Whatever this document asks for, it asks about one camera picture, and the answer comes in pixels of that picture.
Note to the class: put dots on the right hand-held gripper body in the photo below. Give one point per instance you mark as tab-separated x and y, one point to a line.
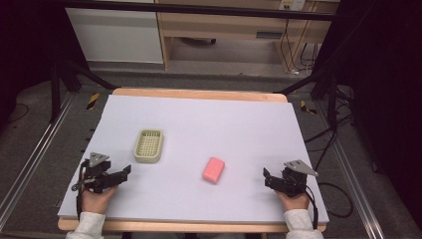
293	179

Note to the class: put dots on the person's right hand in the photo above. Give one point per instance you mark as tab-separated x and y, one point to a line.
295	201

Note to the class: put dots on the metal floor rail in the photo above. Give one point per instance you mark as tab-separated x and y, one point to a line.
33	156
355	192

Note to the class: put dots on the person's left hand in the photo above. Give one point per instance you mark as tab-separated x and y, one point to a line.
98	200

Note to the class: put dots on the light wooden desk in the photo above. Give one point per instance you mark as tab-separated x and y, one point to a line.
225	25

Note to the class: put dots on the pink soap bar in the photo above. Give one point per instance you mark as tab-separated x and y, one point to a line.
213	170

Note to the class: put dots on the white foam board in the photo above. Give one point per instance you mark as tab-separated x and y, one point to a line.
205	132

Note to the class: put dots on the white cabinet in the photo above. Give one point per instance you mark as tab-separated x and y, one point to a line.
116	35

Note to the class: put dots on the wooden table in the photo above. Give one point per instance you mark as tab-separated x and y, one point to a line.
199	93

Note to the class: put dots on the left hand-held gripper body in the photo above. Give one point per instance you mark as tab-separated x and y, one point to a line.
96	172

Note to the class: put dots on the white power strip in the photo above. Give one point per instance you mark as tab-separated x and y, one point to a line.
292	4

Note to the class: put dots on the black metal stand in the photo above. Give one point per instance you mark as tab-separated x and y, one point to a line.
63	83
326	89

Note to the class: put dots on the black metal frame bar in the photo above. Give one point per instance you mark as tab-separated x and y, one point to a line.
199	10

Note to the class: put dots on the yellow black striped tape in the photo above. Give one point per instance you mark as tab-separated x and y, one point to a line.
307	108
93	101

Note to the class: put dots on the beige plastic soap dish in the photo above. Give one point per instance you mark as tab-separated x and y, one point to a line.
149	146

